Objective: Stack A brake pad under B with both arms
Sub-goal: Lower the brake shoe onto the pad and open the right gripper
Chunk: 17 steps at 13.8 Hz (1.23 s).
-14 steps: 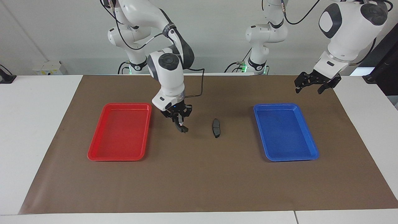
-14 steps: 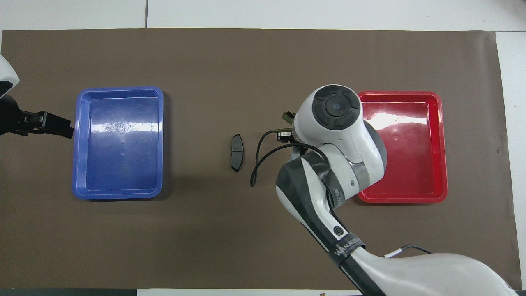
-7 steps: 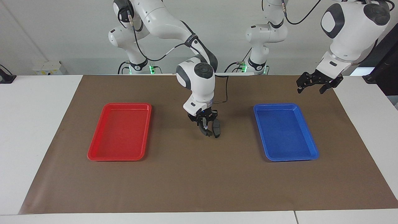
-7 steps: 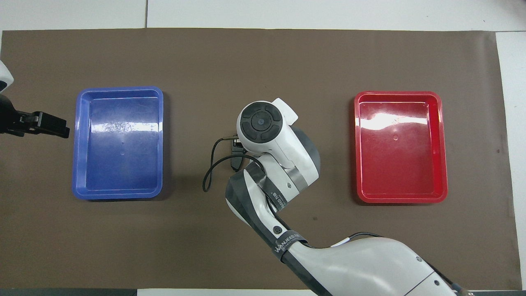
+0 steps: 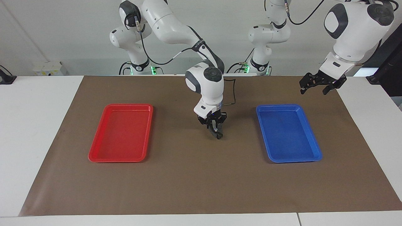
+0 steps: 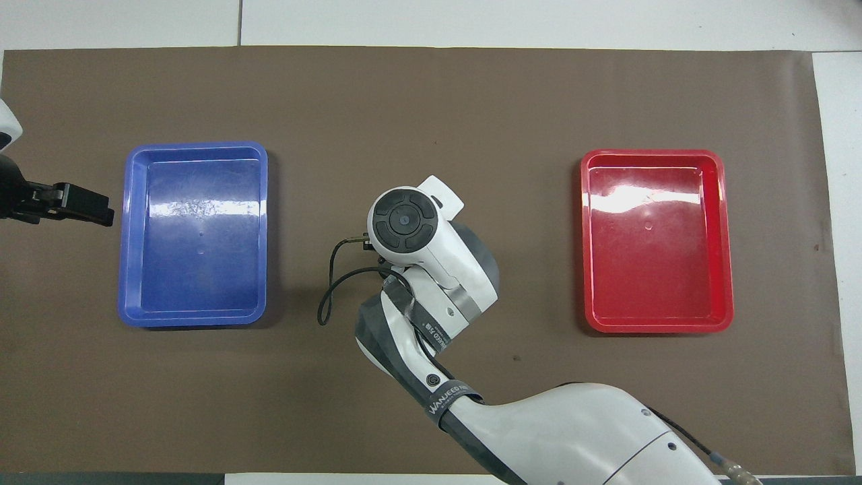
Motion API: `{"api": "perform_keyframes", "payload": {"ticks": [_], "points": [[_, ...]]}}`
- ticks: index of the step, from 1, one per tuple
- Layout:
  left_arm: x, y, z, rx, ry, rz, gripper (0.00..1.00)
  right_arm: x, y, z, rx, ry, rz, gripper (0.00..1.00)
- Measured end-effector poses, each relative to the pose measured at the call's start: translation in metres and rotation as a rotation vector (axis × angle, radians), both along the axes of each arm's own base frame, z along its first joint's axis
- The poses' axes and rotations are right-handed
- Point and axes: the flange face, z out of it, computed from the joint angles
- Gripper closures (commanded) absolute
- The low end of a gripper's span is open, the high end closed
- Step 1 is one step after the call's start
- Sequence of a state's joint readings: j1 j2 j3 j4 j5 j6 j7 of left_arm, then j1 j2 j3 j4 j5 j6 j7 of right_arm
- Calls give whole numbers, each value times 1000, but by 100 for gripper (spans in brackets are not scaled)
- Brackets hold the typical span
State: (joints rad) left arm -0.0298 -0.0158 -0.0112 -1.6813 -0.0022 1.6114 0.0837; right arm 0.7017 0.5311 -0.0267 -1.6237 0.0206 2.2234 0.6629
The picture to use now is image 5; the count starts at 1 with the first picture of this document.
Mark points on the curved brake shoe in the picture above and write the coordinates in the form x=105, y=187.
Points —
x=214, y=133

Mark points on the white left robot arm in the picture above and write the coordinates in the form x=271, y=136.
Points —
x=358, y=37

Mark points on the red plastic tray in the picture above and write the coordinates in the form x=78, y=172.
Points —
x=121, y=135

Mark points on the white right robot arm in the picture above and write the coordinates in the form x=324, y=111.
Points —
x=169, y=28

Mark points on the dark brake pad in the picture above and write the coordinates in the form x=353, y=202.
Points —
x=220, y=137

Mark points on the white wall socket box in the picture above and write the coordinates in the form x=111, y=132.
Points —
x=47, y=68

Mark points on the brown table mat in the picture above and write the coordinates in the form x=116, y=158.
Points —
x=201, y=182

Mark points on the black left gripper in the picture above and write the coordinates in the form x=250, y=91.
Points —
x=320, y=79

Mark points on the blue plastic tray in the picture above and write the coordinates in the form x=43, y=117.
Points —
x=289, y=138

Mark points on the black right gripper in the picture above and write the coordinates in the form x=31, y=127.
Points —
x=215, y=119

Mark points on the black equipment stand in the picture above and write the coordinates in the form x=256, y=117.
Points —
x=389, y=66

